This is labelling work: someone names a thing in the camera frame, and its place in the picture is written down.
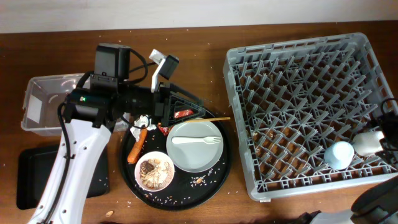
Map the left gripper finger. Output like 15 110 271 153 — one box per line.
169 83 204 108
161 93 206 127

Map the red snack wrapper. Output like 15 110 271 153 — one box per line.
157 109 193 136

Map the white tissue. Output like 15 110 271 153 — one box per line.
129 115 157 141

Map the white cup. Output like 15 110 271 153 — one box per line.
352 131 384 157

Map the grey plate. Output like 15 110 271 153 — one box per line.
166 122 224 173

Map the white plastic fork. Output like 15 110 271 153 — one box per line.
172 136 222 144

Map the wooden chopstick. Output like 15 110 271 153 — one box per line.
186 117 231 123

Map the blue cup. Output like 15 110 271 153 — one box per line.
324 141 354 170

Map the orange carrot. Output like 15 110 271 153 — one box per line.
127 129 148 164

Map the pink bowl with food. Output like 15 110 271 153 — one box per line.
134 151 175 192

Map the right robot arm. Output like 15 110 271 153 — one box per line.
293 112 397 224

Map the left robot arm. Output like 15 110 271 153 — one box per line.
29 43 206 223

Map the grey dishwasher rack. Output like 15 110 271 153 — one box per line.
223 33 397 202

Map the black round tray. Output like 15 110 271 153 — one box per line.
119 121 233 211

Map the clear plastic bin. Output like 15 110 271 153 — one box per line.
20 73 130 138

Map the peanut on table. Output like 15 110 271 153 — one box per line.
106 211 114 217

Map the black rectangular tray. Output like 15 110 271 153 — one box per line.
16 145 109 210

